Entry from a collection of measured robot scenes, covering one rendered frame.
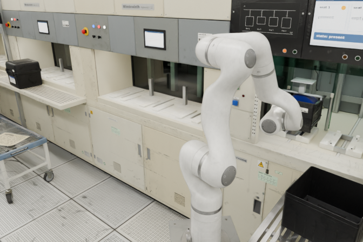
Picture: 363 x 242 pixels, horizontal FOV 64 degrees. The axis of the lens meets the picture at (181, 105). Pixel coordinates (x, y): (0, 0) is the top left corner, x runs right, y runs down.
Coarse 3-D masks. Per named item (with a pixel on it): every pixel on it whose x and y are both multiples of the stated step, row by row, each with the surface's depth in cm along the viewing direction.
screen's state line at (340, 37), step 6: (318, 36) 134; (324, 36) 132; (330, 36) 131; (336, 36) 130; (342, 36) 128; (348, 36) 127; (354, 36) 125; (360, 36) 124; (354, 42) 126; (360, 42) 124
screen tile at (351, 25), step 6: (354, 6) 122; (360, 6) 121; (354, 12) 123; (360, 12) 121; (348, 24) 125; (354, 24) 124; (360, 24) 123; (348, 30) 126; (354, 30) 125; (360, 30) 123
